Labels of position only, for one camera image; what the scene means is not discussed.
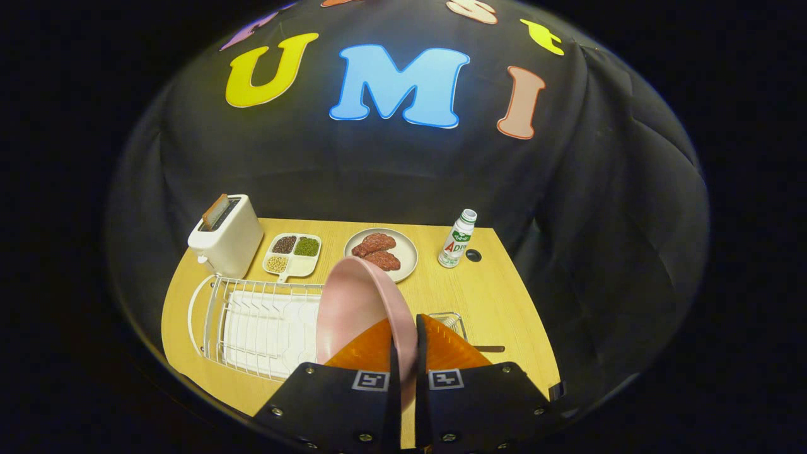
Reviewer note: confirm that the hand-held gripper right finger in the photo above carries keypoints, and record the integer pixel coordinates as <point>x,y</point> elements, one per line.
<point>485,403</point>

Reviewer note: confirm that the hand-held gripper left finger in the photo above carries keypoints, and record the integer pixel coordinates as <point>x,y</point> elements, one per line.
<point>328,410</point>

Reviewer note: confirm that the pink plate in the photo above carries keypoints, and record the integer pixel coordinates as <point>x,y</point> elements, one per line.
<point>353,309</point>

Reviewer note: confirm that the beige round plate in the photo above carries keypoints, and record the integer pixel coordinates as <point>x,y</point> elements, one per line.
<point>406,249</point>

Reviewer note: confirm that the white drip tray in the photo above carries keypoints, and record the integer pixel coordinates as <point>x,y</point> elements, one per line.
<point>271,334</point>

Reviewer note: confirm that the cream divided tray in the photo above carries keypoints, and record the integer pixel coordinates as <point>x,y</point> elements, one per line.
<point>301,265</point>

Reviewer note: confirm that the pile of yellow beans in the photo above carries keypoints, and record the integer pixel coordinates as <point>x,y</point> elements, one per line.
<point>277,263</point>

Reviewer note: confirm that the red meat piece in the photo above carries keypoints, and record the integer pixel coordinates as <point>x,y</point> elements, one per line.
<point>384,260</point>
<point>375,243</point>

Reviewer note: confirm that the white drink bottle green label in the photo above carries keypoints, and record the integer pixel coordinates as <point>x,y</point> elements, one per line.
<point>455,243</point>

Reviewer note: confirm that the pile of green beans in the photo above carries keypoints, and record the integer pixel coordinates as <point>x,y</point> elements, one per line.
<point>306,246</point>

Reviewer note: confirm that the pile of brown beans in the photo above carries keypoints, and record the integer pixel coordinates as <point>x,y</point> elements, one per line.
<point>284,244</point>

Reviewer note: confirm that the white toaster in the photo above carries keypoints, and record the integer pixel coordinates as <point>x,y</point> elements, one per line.
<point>230,246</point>

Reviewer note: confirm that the brown toast slice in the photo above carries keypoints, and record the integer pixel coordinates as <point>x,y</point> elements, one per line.
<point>215,212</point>

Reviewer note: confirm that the black backdrop cloth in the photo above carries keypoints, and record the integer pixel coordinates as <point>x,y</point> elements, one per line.
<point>378,176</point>

